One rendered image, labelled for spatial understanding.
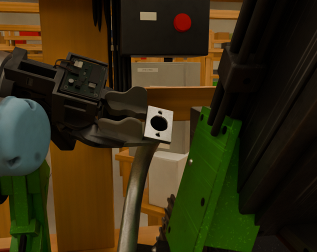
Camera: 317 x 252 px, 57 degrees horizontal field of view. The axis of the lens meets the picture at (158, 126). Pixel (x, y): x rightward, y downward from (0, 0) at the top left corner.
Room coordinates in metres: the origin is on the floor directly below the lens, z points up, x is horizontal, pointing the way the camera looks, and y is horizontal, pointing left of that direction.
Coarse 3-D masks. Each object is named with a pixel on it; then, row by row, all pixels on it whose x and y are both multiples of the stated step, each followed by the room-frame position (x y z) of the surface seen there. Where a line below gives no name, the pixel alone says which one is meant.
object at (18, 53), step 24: (24, 72) 0.34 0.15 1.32; (48, 72) 0.36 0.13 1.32; (72, 72) 0.36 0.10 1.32; (96, 72) 0.37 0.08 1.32; (0, 96) 0.35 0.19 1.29; (24, 96) 0.38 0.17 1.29; (48, 96) 0.37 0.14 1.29; (72, 96) 0.34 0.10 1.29; (96, 96) 0.35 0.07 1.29; (72, 120) 0.38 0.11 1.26; (96, 120) 0.40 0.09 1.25
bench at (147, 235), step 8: (144, 232) 0.73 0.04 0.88; (152, 232) 0.73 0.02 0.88; (0, 240) 0.69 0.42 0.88; (8, 240) 0.69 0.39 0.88; (56, 240) 0.69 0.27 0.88; (144, 240) 0.69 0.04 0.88; (152, 240) 0.69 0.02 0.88; (56, 248) 0.66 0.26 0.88; (104, 248) 0.66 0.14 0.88; (112, 248) 0.66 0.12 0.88
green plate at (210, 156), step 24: (240, 120) 0.31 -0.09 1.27; (192, 144) 0.41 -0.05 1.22; (216, 144) 0.33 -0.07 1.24; (192, 168) 0.38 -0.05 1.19; (216, 168) 0.31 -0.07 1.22; (192, 192) 0.36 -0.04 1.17; (216, 192) 0.31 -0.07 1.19; (192, 216) 0.33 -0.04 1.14; (216, 216) 0.32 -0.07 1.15; (240, 216) 0.32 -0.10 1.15; (168, 240) 0.39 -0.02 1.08; (192, 240) 0.31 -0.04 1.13; (216, 240) 0.32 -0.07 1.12; (240, 240) 0.33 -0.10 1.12
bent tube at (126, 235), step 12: (156, 108) 0.43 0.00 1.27; (156, 120) 0.43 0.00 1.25; (168, 120) 0.42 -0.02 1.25; (144, 132) 0.40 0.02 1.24; (156, 132) 0.40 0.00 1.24; (168, 132) 0.41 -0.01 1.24; (156, 144) 0.43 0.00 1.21; (144, 156) 0.46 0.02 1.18; (132, 168) 0.47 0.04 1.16; (144, 168) 0.47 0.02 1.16; (132, 180) 0.47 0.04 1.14; (144, 180) 0.47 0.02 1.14; (132, 192) 0.46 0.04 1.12; (132, 204) 0.44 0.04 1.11; (132, 216) 0.43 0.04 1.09; (120, 228) 0.42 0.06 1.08; (132, 228) 0.42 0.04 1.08; (120, 240) 0.40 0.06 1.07; (132, 240) 0.40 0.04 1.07
